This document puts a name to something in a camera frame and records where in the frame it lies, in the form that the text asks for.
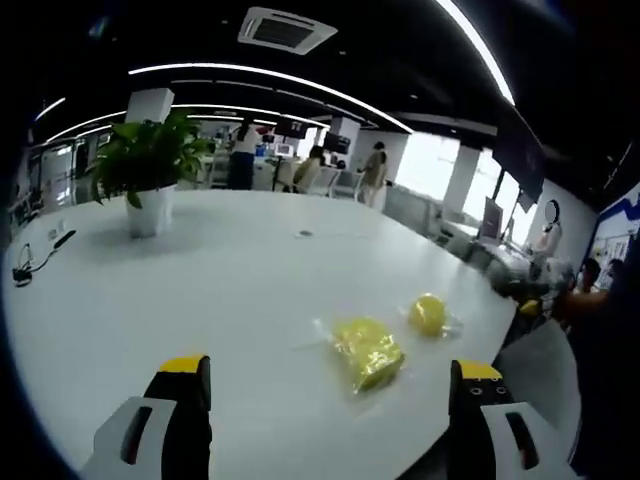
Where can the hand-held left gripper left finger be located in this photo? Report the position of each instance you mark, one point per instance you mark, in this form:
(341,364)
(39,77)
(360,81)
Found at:
(165,425)

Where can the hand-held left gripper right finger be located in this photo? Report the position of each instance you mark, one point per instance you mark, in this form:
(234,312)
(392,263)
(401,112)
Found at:
(495,430)

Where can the round yellow silicone block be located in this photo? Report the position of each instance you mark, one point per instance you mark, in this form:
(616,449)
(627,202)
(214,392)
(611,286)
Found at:
(428,311)

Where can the square yellow silicone block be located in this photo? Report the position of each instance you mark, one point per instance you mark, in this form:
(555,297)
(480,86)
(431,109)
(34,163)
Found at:
(369,354)

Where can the computer monitor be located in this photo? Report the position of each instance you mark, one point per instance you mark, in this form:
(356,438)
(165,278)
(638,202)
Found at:
(492,220)

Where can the white plant pot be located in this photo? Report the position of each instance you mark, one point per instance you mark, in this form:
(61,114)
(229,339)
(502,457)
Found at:
(149,210)

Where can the grey table socket cover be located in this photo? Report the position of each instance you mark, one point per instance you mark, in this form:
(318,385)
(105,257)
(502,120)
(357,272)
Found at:
(304,233)

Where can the green potted plant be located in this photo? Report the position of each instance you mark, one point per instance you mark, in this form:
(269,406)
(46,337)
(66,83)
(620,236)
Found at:
(145,150)

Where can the white office chair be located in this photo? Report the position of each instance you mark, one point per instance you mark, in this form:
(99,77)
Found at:
(332,182)

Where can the white structural column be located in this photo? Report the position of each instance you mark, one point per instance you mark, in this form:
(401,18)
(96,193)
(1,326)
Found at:
(149,106)

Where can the ceiling air conditioner vent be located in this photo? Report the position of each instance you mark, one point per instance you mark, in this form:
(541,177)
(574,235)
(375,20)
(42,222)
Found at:
(285,29)

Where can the wall-mounted dark screen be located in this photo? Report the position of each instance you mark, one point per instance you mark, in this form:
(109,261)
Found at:
(520,155)

